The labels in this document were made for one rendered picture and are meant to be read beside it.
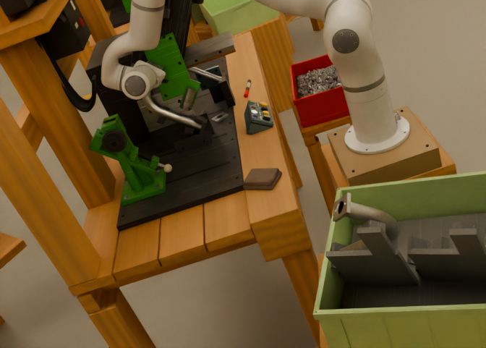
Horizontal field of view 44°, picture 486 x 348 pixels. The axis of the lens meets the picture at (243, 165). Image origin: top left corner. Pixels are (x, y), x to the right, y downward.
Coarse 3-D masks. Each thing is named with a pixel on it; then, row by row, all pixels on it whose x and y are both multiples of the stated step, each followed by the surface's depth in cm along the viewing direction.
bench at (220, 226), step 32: (96, 224) 194; (160, 224) 183; (192, 224) 176; (224, 224) 171; (128, 256) 174; (160, 256) 169; (192, 256) 168; (288, 256) 171; (96, 288) 172; (96, 320) 178; (128, 320) 182
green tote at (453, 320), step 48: (336, 192) 152; (384, 192) 149; (432, 192) 146; (480, 192) 142; (336, 240) 142; (336, 288) 136; (336, 336) 124; (384, 336) 121; (432, 336) 117; (480, 336) 114
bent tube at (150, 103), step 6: (156, 66) 202; (150, 96) 207; (144, 102) 207; (150, 102) 206; (150, 108) 207; (156, 108) 207; (162, 108) 208; (156, 114) 208; (162, 114) 207; (168, 114) 207; (174, 114) 208; (180, 114) 209; (174, 120) 208; (180, 120) 208; (186, 120) 208; (192, 120) 208; (192, 126) 208; (198, 126) 208
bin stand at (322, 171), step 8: (296, 112) 228; (336, 120) 214; (344, 120) 213; (304, 128) 216; (312, 128) 215; (320, 128) 214; (328, 128) 214; (304, 136) 215; (312, 136) 215; (312, 144) 217; (320, 144) 218; (312, 152) 219; (320, 152) 219; (312, 160) 221; (320, 160) 221; (320, 168) 223; (320, 176) 225; (328, 176) 225; (320, 184) 227; (328, 184) 227; (328, 192) 229; (328, 200) 231; (328, 208) 233
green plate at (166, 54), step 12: (168, 36) 203; (156, 48) 204; (168, 48) 204; (156, 60) 205; (168, 60) 205; (180, 60) 205; (168, 72) 207; (180, 72) 206; (168, 84) 208; (180, 84) 208; (168, 96) 209
